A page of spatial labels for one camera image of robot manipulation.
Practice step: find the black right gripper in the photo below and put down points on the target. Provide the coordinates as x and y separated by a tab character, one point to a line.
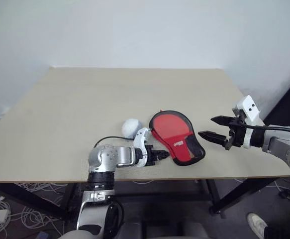
235	135

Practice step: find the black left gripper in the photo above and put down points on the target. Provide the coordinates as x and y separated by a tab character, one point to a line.
149	158

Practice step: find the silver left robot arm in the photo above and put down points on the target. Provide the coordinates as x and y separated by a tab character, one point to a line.
105	156

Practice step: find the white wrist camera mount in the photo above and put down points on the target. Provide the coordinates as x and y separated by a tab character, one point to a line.
139	139
250	109

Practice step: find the dark trouser leg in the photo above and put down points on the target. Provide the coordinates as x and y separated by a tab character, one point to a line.
281	234

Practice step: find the red table tennis paddle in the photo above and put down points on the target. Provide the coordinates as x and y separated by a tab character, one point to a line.
172	124

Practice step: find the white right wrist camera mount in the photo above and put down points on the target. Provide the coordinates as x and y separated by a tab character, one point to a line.
250	109

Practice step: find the white dimpled ball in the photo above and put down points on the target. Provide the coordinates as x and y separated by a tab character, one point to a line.
129	127

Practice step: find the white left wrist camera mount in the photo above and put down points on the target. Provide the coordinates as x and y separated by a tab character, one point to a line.
139	139

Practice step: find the black metal table frame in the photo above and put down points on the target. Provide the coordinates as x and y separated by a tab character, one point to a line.
217	199

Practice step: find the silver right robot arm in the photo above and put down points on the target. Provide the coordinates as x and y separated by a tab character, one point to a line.
279	144

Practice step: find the red black paddle case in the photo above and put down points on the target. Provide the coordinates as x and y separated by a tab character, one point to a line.
182	152

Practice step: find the white shoe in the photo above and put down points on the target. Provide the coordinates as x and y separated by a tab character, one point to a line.
256	225

